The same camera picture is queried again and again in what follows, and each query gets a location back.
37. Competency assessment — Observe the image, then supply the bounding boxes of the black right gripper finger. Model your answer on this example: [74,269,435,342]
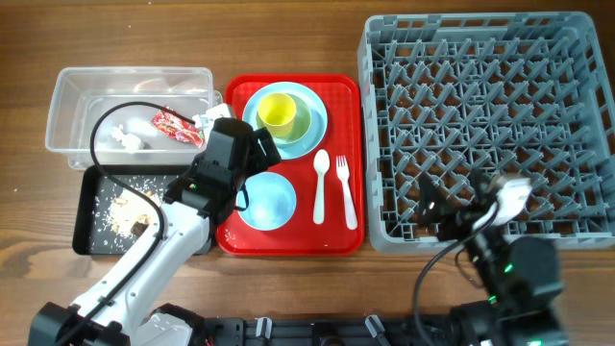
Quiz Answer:
[469,169,494,205]
[418,173,452,227]

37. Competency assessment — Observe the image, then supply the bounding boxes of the light blue small bowl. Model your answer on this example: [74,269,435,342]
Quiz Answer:
[235,172,297,232]

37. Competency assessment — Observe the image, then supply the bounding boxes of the red snack wrapper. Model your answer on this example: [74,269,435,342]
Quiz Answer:
[151,106,206,148]

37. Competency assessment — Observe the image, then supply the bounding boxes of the rice and food scraps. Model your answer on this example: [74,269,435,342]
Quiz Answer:
[91,177,159,248]

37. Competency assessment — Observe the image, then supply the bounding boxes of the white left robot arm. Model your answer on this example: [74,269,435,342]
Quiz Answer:
[28,118,281,345]

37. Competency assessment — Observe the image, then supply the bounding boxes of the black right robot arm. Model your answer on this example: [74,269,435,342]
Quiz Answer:
[412,170,569,345]

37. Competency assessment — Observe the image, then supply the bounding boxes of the grey-blue dishwasher rack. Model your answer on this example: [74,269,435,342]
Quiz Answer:
[357,12,614,254]

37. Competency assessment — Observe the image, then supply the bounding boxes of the black waste tray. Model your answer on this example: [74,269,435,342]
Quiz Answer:
[72,165,187,256]

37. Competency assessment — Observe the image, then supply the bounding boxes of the crumpled white tissue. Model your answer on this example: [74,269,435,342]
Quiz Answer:
[111,125,145,153]

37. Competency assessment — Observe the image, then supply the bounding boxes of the yellow plastic cup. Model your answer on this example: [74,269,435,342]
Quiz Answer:
[258,93,297,137]

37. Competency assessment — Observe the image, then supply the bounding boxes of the pink plastic fork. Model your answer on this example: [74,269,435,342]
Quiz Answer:
[335,156,357,230]

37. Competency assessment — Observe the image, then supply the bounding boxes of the red plastic tray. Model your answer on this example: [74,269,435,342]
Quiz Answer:
[216,74,365,256]

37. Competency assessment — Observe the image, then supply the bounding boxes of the white plastic spoon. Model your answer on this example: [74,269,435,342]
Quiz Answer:
[312,149,331,225]

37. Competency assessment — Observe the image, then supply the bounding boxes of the light green bowl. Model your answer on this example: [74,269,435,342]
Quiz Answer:
[257,93,311,145]

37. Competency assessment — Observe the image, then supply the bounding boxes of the light blue plate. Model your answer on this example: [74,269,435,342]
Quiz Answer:
[242,82,328,161]

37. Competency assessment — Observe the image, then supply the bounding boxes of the clear plastic bin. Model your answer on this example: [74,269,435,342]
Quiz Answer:
[45,66,223,170]

